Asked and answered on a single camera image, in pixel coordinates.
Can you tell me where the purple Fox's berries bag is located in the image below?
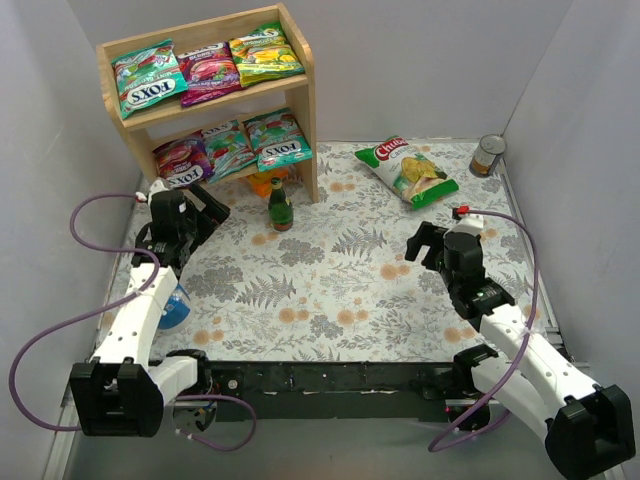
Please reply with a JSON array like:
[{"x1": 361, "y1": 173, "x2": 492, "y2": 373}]
[
  {"x1": 177, "y1": 42, "x2": 243, "y2": 107},
  {"x1": 153, "y1": 132, "x2": 213, "y2": 188}
]

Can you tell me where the teal Fox's mint bag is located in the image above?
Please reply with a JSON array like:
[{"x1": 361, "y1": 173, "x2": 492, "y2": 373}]
[
  {"x1": 202, "y1": 120, "x2": 256, "y2": 183},
  {"x1": 111, "y1": 38, "x2": 188, "y2": 119},
  {"x1": 243, "y1": 107, "x2": 312, "y2": 172}
]

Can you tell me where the yellow green Fox's bag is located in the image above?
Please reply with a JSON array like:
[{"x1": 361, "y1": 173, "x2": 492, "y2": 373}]
[{"x1": 229, "y1": 22, "x2": 305, "y2": 88}]

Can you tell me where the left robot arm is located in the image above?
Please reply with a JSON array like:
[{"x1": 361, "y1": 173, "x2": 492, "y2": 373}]
[{"x1": 69, "y1": 180, "x2": 230, "y2": 437}]

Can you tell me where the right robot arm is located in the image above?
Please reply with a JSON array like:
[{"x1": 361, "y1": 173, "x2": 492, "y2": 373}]
[{"x1": 405, "y1": 207, "x2": 636, "y2": 479}]

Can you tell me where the wooden two-tier shelf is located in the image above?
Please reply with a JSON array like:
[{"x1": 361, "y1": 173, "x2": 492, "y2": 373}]
[{"x1": 96, "y1": 3, "x2": 319, "y2": 203}]

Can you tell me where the green Chuba chips bag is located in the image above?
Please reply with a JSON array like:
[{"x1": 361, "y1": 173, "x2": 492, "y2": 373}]
[{"x1": 355, "y1": 136, "x2": 459, "y2": 210}]

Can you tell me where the orange snack packet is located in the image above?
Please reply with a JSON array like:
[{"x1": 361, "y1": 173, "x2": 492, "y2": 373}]
[{"x1": 246, "y1": 168, "x2": 289, "y2": 198}]

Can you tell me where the green glass bottle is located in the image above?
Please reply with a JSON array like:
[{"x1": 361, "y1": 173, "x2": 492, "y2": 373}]
[{"x1": 268, "y1": 177, "x2": 294, "y2": 232}]

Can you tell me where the blue white tape roll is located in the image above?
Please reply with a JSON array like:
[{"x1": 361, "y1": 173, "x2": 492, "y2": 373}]
[{"x1": 158, "y1": 284, "x2": 192, "y2": 334}]

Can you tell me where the floral table mat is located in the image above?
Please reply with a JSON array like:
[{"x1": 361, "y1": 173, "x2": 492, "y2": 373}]
[{"x1": 94, "y1": 140, "x2": 556, "y2": 364}]

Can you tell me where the tin can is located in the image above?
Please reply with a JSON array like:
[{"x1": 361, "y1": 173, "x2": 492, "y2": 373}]
[{"x1": 469, "y1": 134, "x2": 507, "y2": 177}]

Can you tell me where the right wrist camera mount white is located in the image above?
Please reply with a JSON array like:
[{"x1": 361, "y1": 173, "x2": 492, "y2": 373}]
[{"x1": 450, "y1": 206, "x2": 484, "y2": 237}]

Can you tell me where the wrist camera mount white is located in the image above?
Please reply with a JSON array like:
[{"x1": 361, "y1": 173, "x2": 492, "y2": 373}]
[
  {"x1": 450, "y1": 206, "x2": 484, "y2": 237},
  {"x1": 135, "y1": 177, "x2": 171, "y2": 204}
]

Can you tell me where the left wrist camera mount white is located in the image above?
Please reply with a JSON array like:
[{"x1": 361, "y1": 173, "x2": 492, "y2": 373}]
[{"x1": 135, "y1": 177, "x2": 171, "y2": 204}]

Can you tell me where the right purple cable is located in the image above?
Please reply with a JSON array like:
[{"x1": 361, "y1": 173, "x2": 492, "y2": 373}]
[{"x1": 427, "y1": 209, "x2": 541, "y2": 454}]

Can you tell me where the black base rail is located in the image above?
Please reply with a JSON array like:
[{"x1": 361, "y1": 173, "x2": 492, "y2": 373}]
[{"x1": 201, "y1": 360, "x2": 481, "y2": 422}]

